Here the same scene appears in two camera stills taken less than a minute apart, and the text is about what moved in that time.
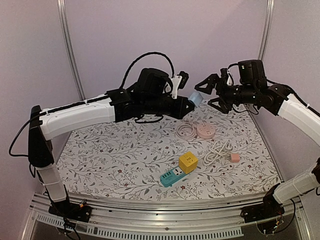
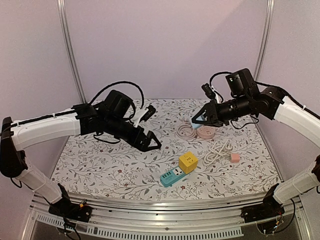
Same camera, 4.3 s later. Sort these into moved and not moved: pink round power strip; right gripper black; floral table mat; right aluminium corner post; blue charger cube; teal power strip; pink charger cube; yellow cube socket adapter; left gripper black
Moved: left gripper black; right gripper black; blue charger cube
Not moved: floral table mat; yellow cube socket adapter; teal power strip; pink charger cube; pink round power strip; right aluminium corner post
